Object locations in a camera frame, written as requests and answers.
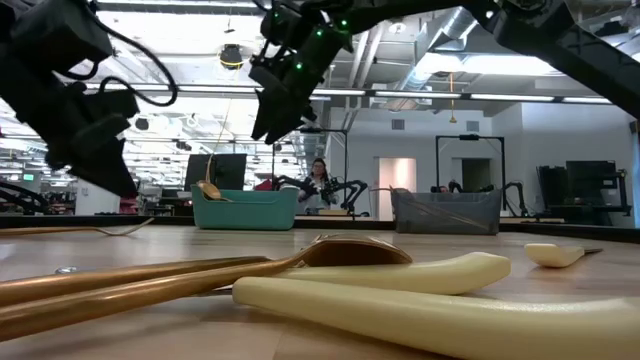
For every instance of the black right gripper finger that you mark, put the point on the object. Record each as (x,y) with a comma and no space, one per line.
(265,115)
(292,117)

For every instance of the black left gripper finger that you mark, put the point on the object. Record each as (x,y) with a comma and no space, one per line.
(110,170)

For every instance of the gold fork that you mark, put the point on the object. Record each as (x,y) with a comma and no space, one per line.
(385,189)
(50,230)
(125,276)

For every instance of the gold spoon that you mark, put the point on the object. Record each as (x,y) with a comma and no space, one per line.
(210,191)
(360,254)

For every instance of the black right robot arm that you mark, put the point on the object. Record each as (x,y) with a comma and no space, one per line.
(575,50)

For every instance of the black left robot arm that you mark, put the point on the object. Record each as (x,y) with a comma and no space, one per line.
(45,30)

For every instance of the person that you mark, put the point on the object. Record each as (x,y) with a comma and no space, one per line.
(318,172)
(442,189)

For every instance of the green exit sign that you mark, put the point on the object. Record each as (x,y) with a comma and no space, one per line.
(28,177)

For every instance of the black monitor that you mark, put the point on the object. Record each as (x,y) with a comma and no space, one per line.
(225,172)

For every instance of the red object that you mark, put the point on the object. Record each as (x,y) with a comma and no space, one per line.
(262,185)

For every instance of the teal plastic bin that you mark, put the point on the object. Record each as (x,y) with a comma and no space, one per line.
(250,212)

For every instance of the grey plastic bin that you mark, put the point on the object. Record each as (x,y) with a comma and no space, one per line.
(450,215)

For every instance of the black equipment rack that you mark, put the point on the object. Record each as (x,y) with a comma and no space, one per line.
(590,180)

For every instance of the silver spiral ceiling duct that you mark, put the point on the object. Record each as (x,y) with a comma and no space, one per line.
(320,125)

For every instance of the black stand frame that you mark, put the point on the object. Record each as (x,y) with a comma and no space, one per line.
(325,131)
(470,136)

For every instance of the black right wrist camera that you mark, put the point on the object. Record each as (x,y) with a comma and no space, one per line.
(280,25)

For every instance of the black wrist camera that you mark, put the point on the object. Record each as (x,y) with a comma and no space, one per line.
(280,25)
(117,105)

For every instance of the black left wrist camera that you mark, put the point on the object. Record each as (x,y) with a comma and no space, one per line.
(117,105)

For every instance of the black ceiling dome camera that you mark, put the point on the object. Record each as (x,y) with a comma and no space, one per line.
(231,57)

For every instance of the silver slanted ceiling duct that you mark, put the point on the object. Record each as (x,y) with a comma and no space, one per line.
(440,45)

